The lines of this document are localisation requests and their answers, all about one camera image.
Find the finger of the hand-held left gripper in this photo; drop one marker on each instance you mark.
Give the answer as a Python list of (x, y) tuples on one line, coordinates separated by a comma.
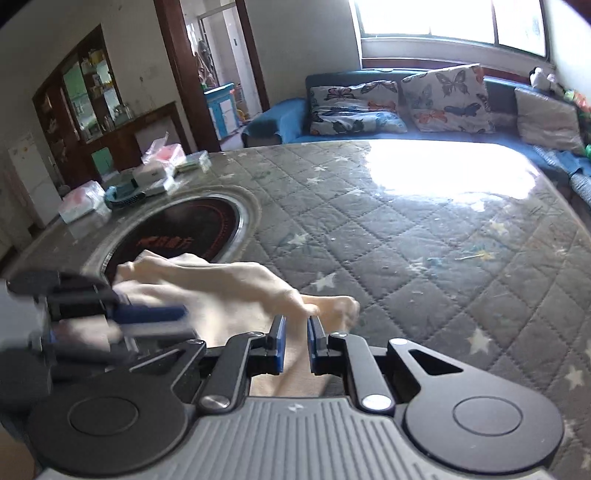
[(152, 313), (157, 333)]

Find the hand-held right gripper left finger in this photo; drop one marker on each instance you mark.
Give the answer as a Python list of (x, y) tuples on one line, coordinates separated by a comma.
[(278, 345)]

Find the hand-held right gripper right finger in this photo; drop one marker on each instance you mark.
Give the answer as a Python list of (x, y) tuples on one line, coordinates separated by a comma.
[(316, 345)]

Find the cream sweatshirt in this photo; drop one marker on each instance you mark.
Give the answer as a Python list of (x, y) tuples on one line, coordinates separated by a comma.
[(231, 286)]

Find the round black induction cooktop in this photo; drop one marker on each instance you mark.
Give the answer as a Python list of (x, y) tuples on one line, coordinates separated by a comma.
[(194, 226)]

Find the blue black smartwatch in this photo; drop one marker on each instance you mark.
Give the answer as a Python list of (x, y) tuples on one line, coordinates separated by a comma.
[(124, 198)]

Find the white remote control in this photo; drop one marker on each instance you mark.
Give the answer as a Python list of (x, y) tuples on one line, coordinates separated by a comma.
[(161, 187)]

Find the white pink wipes pack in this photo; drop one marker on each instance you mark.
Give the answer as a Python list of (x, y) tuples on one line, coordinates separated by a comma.
[(83, 203)]

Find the white pink tissue box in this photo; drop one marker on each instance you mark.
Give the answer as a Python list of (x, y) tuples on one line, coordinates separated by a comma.
[(152, 173)]

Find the green packet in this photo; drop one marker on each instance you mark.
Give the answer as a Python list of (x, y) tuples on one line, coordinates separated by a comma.
[(194, 161)]

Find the white refrigerator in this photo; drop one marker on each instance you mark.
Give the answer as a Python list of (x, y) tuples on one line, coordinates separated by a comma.
[(32, 184)]

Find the dark wooden cabinet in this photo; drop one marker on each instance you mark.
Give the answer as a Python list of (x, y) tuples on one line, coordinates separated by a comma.
[(152, 124)]

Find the blue white toy cabinet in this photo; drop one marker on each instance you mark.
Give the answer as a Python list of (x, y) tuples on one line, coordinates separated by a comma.
[(221, 110)]

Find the blue sofa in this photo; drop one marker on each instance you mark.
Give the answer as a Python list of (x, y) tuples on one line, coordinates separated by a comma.
[(277, 120)]

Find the flat butterfly print pillow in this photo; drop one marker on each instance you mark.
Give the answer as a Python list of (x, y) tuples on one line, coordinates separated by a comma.
[(355, 110)]

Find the square butterfly print pillow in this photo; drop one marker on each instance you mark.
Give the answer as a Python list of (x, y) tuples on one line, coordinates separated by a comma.
[(448, 101)]

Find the blue blanket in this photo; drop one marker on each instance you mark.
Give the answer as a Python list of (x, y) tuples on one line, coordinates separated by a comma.
[(572, 170)]

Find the grey pillow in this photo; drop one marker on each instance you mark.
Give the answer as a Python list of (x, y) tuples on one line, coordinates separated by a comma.
[(547, 117)]

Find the window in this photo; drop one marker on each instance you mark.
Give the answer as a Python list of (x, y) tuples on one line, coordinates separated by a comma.
[(415, 18)]

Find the panda plush toy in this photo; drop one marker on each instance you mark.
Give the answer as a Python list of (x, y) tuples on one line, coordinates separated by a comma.
[(538, 78)]

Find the dark wooden door frame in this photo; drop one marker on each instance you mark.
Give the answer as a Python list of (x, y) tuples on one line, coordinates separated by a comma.
[(184, 69)]

